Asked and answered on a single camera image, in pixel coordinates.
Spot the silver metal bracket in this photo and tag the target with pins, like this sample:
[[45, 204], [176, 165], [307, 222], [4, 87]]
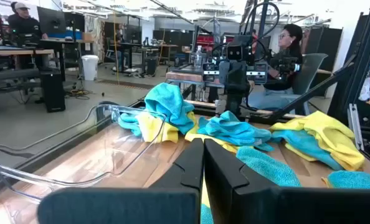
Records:
[[354, 124]]

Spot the clear plastic basket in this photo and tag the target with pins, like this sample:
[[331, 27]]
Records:
[[79, 174]]

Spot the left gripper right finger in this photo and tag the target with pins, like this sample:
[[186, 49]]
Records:
[[250, 202]]

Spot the person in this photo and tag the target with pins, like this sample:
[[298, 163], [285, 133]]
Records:
[[284, 62], [24, 23], [119, 46]]

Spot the black computer monitor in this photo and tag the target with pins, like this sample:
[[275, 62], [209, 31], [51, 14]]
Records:
[[74, 21], [51, 20]]

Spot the grey plastic chair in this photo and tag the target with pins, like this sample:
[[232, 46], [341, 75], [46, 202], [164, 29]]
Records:
[[309, 71]]

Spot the black computer tower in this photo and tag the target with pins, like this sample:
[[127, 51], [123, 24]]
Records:
[[52, 91]]

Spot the wooden workbench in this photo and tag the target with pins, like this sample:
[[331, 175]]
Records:
[[185, 76]]

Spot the black office desk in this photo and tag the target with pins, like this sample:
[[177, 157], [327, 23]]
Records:
[[66, 42]]

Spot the red tool cabinet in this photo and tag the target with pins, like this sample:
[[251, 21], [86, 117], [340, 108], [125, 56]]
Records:
[[205, 40]]

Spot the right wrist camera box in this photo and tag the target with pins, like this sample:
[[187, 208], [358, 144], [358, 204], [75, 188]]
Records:
[[235, 52]]

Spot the wooden top desk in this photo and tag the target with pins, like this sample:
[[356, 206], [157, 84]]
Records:
[[20, 51]]

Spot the black partition panel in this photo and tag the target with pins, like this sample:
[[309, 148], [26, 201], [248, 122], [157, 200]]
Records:
[[323, 46]]

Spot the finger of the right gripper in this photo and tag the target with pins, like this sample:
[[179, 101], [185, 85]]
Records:
[[242, 77], [227, 77]]

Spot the cardboard box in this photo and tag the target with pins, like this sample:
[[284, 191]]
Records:
[[87, 36]]

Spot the white trash can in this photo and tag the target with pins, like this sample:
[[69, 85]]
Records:
[[90, 67]]

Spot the clear plastic water bottle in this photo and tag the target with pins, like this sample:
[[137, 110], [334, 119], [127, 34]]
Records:
[[198, 57]]

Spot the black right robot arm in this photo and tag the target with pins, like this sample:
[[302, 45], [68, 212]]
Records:
[[235, 102]]

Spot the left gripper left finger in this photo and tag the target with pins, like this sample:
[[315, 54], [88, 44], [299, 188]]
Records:
[[160, 205]]

